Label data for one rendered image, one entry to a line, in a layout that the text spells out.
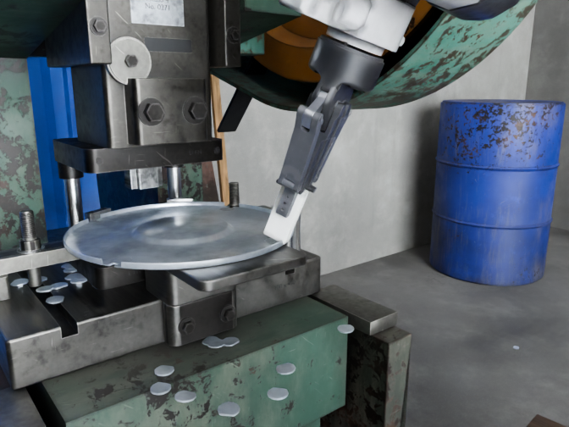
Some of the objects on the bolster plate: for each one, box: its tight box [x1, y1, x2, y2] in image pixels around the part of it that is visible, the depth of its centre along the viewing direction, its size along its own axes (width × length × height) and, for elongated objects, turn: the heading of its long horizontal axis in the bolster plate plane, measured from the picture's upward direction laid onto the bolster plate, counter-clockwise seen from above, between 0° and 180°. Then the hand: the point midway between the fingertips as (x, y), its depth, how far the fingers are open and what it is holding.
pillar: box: [64, 178, 84, 229], centre depth 77 cm, size 2×2×14 cm
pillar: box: [167, 168, 182, 198], centre depth 87 cm, size 2×2×14 cm
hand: (285, 213), depth 62 cm, fingers closed
